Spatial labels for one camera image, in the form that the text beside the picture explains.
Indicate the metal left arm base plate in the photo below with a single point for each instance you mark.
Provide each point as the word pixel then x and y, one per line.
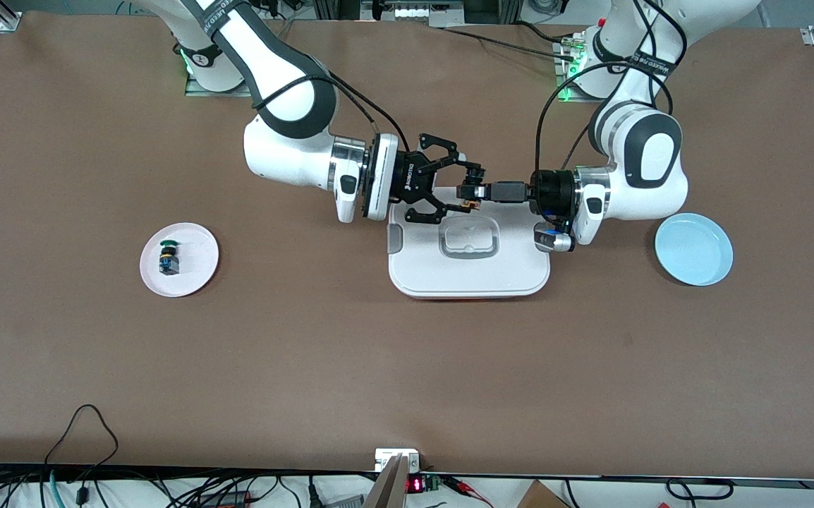
pixel 563 90

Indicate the light blue round plate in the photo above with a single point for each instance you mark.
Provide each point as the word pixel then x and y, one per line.
pixel 694 249

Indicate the green push button switch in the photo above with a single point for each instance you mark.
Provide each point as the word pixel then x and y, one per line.
pixel 168 263

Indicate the orange push button switch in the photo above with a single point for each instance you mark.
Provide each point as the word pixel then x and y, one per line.
pixel 475 206

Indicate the red digit display module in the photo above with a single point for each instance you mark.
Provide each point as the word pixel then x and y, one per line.
pixel 417 485

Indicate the white lit panel device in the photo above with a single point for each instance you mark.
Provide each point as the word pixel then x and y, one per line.
pixel 428 12

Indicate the small white connector box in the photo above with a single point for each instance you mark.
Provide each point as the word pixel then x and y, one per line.
pixel 386 457

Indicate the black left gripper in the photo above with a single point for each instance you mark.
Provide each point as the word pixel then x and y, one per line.
pixel 547 192

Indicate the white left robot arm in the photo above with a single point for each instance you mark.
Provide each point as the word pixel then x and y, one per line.
pixel 650 152

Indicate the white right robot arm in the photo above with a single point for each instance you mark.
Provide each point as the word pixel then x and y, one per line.
pixel 287 152

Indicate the brown cardboard piece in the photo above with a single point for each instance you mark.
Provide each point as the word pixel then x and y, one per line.
pixel 541 495

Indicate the red clip leads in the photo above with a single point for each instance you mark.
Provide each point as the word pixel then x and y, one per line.
pixel 470 491

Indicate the white round plate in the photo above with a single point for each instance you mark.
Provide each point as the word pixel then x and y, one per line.
pixel 199 279

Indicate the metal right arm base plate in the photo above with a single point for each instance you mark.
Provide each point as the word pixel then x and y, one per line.
pixel 199 92

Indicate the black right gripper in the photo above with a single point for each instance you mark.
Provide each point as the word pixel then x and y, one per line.
pixel 412 181

